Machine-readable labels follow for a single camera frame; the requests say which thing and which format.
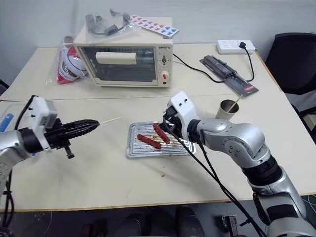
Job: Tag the thin wooden skewer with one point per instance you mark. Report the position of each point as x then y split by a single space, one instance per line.
109 120
234 103

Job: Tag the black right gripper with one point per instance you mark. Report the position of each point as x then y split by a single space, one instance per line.
175 124

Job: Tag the clear bag with red cups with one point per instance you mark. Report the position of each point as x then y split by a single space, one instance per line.
67 66

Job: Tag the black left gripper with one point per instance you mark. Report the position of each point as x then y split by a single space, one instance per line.
58 138

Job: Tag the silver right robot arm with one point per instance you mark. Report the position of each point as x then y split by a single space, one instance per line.
247 143

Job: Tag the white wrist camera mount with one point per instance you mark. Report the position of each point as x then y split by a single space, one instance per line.
184 106
40 111

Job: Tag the ribbed silver metal tray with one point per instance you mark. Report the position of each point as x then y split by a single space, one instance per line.
145 151

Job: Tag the heart sticker sheet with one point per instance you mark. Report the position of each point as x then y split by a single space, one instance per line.
155 26

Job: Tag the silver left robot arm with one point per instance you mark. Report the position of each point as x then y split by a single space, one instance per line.
11 143

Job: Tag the black office chair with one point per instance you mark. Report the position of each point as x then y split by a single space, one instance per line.
293 64

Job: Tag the white power strip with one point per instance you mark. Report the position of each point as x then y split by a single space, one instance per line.
229 47

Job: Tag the steel cup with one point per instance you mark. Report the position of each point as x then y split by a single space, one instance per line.
225 111

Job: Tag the black tool on card packaging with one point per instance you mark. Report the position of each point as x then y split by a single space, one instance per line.
227 74

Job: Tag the black metal bracket under table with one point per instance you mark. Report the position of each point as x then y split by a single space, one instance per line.
230 224

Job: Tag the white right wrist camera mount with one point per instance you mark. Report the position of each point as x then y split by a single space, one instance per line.
184 106

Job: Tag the cream toaster oven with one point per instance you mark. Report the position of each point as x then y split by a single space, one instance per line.
118 66

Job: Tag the dark rounded shape under table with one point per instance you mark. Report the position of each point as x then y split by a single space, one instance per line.
188 221

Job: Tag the blue plastic object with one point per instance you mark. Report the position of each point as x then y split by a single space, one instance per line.
6 122

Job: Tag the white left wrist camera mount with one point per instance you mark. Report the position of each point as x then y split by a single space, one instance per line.
40 111

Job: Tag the red sausage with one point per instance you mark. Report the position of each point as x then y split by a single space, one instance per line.
148 141
161 134

